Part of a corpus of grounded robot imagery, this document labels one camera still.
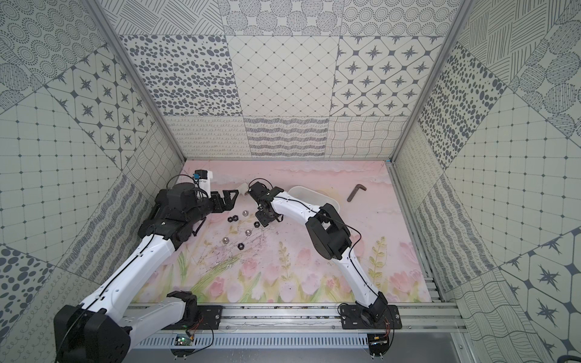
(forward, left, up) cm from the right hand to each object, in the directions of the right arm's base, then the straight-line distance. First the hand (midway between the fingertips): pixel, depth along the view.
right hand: (273, 217), depth 98 cm
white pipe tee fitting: (+15, +16, +1) cm, 22 cm away
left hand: (-2, +14, +24) cm, 28 cm away
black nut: (-13, +12, -1) cm, 18 cm away
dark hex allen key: (+16, -39, -1) cm, 42 cm away
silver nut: (-7, +10, 0) cm, 12 cm away
